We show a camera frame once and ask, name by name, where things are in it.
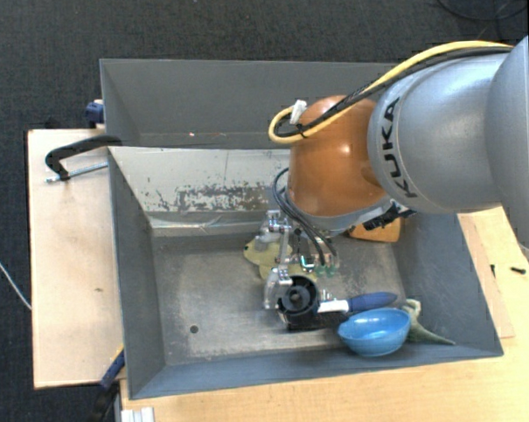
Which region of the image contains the blue and white handled tool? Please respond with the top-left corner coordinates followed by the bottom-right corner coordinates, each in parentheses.
top-left (316, 290), bottom-right (400, 315)

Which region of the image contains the tan wooden block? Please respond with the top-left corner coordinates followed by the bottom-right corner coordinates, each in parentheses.
top-left (346, 217), bottom-right (403, 246)

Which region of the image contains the pale wood flat board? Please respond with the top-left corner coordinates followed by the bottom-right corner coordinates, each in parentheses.
top-left (22, 126), bottom-right (127, 390)

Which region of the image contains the pale green toy animal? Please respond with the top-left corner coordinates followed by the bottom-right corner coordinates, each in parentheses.
top-left (401, 296), bottom-right (456, 349)

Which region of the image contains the blue bowl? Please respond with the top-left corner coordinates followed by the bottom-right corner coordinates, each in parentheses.
top-left (337, 306), bottom-right (414, 359)

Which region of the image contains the pale yellow soft thing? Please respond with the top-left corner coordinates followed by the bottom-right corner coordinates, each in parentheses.
top-left (242, 238), bottom-right (297, 283)

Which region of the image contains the black cylinder on white bracket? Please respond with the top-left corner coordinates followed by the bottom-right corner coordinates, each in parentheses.
top-left (360, 202), bottom-right (407, 232)

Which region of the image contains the grey metal bin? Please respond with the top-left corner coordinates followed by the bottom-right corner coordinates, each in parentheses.
top-left (99, 41), bottom-right (505, 401)

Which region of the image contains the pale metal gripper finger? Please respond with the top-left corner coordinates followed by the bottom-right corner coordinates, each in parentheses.
top-left (261, 266), bottom-right (295, 312)
top-left (252, 209), bottom-right (295, 253)

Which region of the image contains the black round object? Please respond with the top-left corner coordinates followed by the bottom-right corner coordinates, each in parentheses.
top-left (275, 272), bottom-right (345, 333)

